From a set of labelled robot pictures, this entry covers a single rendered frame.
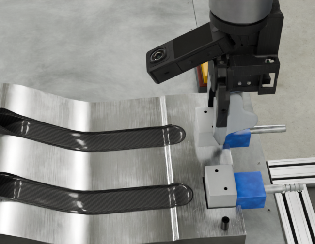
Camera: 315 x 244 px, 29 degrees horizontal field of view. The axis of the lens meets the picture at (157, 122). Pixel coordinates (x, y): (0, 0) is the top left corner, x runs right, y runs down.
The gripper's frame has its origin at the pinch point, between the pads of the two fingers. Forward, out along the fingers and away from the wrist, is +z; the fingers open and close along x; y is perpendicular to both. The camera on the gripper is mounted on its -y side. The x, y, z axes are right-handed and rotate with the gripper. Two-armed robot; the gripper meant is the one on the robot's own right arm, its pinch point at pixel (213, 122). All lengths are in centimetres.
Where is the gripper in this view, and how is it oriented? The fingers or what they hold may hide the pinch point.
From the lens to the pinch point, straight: 87.7
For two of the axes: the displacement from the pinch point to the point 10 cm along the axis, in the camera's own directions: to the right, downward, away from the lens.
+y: 10.0, -0.6, 0.3
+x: -0.6, -7.3, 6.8
